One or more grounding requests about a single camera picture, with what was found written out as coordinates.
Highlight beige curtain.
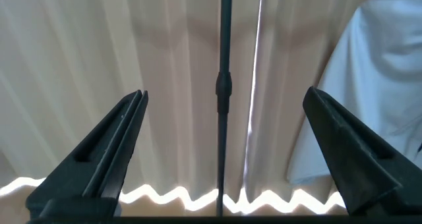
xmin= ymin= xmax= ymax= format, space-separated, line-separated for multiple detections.
xmin=0 ymin=0 xmax=396 ymax=207

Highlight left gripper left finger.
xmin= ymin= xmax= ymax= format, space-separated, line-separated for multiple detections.
xmin=26 ymin=90 xmax=149 ymax=218

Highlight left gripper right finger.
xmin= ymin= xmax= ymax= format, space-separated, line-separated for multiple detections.
xmin=302 ymin=86 xmax=422 ymax=215

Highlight pale grey shorts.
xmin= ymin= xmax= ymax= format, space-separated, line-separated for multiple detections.
xmin=286 ymin=0 xmax=422 ymax=186

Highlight black clothes rack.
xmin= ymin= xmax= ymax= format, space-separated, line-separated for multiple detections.
xmin=215 ymin=0 xmax=233 ymax=217

